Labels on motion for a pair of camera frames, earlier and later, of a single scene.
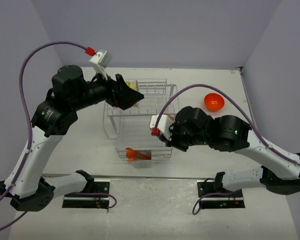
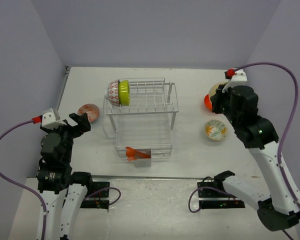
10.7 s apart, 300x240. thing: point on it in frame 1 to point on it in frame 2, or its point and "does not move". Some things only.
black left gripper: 128,96 to 83,125
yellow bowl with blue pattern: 134,84 to 212,90
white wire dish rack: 132,124 does not move
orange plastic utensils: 132,155 does not move
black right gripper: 172,128 to 215,98
